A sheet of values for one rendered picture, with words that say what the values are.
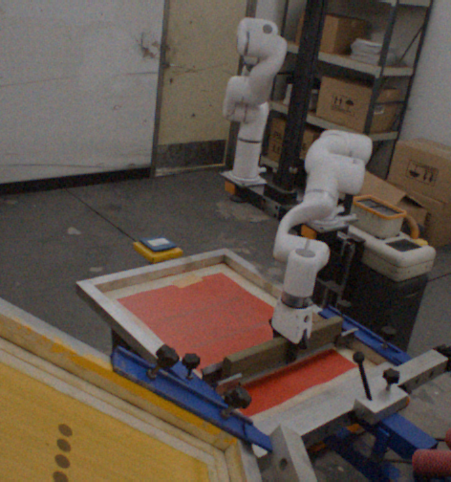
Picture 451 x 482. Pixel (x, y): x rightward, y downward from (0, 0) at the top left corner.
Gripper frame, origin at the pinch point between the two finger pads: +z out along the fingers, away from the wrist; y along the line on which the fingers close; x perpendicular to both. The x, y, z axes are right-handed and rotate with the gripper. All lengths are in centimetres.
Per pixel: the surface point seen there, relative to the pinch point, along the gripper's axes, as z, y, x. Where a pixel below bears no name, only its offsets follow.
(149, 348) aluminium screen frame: 2.4, 20.6, 28.5
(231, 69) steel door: 4, 373, -293
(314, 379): 5.9, -7.6, -5.0
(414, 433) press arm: -2.7, -39.7, -0.2
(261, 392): 5.9, -4.5, 11.4
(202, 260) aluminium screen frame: 3, 56, -16
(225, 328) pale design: 5.9, 22.8, 0.9
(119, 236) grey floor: 101, 265, -114
